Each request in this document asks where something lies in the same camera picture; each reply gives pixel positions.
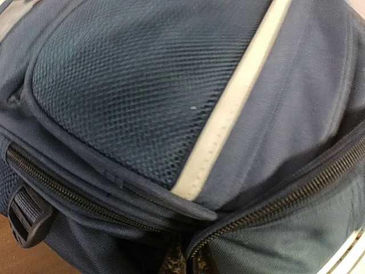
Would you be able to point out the navy blue backpack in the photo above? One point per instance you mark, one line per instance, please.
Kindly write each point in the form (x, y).
(236, 125)

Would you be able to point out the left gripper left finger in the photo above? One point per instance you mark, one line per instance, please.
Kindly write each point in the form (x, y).
(174, 261)

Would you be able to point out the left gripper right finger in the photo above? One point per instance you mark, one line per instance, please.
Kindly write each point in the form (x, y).
(204, 263)

